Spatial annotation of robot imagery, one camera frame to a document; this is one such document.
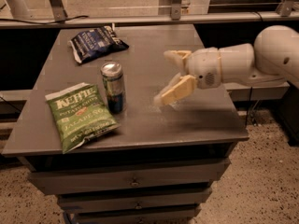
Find grey drawer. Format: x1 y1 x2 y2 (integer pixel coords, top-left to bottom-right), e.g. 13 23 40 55
28 158 230 195
76 204 200 224
58 185 211 213

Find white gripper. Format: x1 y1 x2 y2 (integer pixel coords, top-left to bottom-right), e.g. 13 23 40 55
153 48 221 106

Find grey drawer cabinet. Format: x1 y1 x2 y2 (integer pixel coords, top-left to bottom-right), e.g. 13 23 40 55
0 23 249 224

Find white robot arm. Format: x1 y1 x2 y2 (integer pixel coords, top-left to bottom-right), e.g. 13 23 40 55
153 25 299 106

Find redbull can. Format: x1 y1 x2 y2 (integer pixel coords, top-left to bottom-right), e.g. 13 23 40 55
100 62 126 114

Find blue chip bag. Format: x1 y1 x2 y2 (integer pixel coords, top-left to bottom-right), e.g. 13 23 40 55
69 26 129 64

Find middle grey drawer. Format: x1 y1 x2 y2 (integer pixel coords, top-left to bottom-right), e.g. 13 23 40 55
58 185 211 213

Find metal railing bar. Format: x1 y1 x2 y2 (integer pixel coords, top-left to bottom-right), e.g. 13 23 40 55
0 11 299 29

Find top grey drawer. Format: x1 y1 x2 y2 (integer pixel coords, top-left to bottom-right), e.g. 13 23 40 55
28 158 230 195

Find green jalapeno chip bag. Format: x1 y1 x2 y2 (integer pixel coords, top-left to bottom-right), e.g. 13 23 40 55
45 82 120 154

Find bottom grey drawer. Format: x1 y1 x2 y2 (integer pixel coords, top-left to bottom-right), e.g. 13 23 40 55
76 204 200 224

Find black cable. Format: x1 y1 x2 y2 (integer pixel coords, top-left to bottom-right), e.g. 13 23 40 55
0 14 90 26

